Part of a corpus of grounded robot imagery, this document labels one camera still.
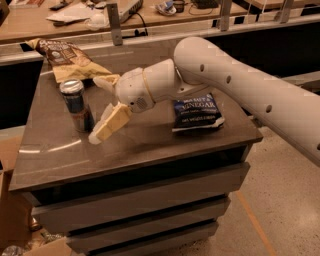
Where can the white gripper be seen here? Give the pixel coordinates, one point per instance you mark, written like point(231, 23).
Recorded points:
point(131, 89)

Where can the blue silver redbull can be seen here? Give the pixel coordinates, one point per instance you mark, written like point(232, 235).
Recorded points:
point(72, 91)

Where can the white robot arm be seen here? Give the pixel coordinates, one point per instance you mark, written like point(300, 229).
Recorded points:
point(198, 66)

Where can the brown chip bag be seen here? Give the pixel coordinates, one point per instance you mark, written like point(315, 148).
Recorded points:
point(69, 61)

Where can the blue vinegar chip bag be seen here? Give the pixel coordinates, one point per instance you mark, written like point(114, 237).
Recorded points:
point(197, 113)

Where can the white papers on desk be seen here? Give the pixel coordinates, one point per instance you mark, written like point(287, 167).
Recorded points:
point(75, 12)

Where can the grey power strip box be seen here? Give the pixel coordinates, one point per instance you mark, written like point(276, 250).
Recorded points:
point(131, 8)

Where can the white crumpled wrapper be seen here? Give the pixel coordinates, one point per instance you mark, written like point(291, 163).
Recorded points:
point(166, 8)

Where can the cardboard box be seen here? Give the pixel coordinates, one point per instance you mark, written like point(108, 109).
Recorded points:
point(15, 212)

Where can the metal post left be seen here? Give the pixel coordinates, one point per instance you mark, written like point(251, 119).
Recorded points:
point(114, 23)

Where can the metal post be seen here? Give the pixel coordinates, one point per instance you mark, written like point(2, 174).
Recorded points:
point(114, 23)
point(225, 9)

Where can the metal post middle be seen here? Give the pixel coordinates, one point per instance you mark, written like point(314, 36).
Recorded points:
point(225, 9)

